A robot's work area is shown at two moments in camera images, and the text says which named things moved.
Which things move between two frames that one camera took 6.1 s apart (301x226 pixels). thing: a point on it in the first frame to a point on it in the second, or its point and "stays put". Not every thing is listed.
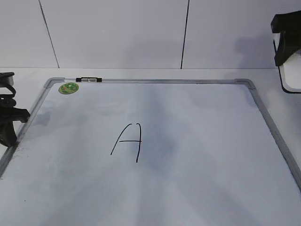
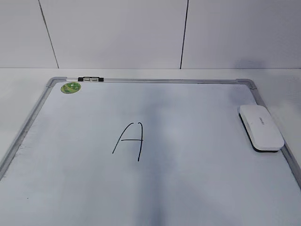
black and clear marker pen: [88, 79] stays put
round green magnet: [68, 88] stays put
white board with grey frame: [149, 152] stays put
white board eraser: [290, 70] to [260, 128]
